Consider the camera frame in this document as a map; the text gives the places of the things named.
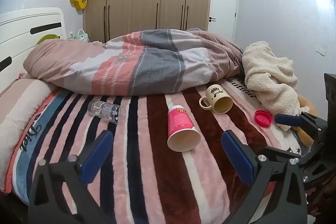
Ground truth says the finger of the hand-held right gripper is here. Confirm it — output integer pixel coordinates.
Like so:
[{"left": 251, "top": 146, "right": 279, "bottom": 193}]
[
  {"left": 274, "top": 112, "right": 329, "bottom": 145},
  {"left": 259, "top": 144, "right": 325, "bottom": 169}
]

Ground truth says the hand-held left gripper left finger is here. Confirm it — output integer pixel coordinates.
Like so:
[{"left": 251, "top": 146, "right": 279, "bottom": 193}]
[{"left": 28, "top": 130, "right": 114, "bottom": 224}]

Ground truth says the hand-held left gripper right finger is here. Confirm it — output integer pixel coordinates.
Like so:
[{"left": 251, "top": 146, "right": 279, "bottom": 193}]
[{"left": 221, "top": 130, "right": 307, "bottom": 224}]

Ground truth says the pink paper cup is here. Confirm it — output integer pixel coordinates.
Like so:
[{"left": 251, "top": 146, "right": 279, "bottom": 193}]
[{"left": 167, "top": 105, "right": 201, "bottom": 152}]

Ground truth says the clear printed glass cup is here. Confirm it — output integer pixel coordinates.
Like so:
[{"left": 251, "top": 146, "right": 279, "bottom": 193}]
[{"left": 88, "top": 99, "right": 126, "bottom": 125}]

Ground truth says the red plastic lid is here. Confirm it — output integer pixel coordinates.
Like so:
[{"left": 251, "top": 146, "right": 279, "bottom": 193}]
[{"left": 254, "top": 110, "right": 273, "bottom": 127}]

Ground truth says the cream fleece blanket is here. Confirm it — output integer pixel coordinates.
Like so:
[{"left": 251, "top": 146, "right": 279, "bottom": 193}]
[{"left": 241, "top": 41, "right": 310, "bottom": 119}]

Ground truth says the striped plush blanket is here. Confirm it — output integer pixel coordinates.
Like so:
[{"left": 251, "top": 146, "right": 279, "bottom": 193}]
[{"left": 5, "top": 78, "right": 310, "bottom": 224}]

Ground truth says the white printed bed sheet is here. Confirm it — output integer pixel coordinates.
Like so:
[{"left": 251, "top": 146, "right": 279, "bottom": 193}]
[{"left": 226, "top": 76, "right": 305, "bottom": 159}]

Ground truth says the cream cartoon mug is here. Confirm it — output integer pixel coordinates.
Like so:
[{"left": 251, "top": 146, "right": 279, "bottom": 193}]
[{"left": 199, "top": 84, "right": 234, "bottom": 115}]

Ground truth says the pink striped pillow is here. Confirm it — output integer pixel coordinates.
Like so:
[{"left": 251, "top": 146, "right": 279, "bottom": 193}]
[{"left": 0, "top": 78, "right": 54, "bottom": 193}]

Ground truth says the pink grey plaid duvet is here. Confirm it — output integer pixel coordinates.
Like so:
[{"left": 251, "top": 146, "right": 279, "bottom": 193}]
[{"left": 23, "top": 28, "right": 245, "bottom": 97}]

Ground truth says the pale green plush toy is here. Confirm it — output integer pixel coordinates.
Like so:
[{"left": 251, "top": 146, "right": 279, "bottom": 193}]
[{"left": 74, "top": 29, "right": 89, "bottom": 43}]

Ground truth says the white door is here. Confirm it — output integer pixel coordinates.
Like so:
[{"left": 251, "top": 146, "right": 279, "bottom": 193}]
[{"left": 207, "top": 0, "right": 240, "bottom": 42}]

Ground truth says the green cushion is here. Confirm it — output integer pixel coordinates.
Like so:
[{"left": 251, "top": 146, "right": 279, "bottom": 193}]
[{"left": 37, "top": 34, "right": 61, "bottom": 45}]

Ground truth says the white bed headboard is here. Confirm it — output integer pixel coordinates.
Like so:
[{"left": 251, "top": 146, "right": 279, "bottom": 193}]
[{"left": 0, "top": 7, "right": 67, "bottom": 94}]

